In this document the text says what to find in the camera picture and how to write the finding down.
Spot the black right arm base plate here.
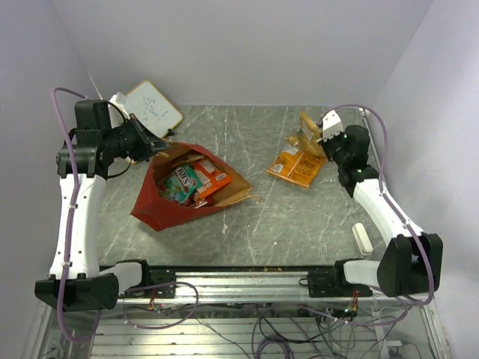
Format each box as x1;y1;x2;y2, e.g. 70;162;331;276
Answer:
299;266;373;298

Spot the orange cracker snack pack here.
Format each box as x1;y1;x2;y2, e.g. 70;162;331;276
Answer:
193;159;233;200

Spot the teal candy snack pack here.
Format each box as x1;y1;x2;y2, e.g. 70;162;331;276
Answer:
158;163;203;204

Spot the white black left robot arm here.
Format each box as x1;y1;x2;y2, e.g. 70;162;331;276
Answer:
34;99;169;312

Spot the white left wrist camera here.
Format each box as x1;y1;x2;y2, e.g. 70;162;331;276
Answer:
109;92;129;118

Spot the red paper bag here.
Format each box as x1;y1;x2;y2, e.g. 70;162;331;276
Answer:
131;142;253;231

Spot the small whiteboard yellow frame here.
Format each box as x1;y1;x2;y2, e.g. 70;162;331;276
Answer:
120;80;183;138

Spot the aluminium rail frame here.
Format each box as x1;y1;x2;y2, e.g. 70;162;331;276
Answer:
24;266;452;358

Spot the orange chip bag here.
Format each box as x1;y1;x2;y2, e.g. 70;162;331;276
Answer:
266;144;326;188

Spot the yellow chip bag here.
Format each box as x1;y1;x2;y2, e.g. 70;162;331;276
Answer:
286;110;326;158

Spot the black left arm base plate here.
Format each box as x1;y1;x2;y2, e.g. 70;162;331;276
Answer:
102;262;177;299

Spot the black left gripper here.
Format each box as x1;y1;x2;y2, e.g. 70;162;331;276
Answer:
103;113;171;162

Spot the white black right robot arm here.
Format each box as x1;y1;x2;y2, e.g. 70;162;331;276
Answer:
319;125;443;297

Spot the white block on table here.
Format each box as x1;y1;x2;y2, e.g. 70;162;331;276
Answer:
352;223;373;257

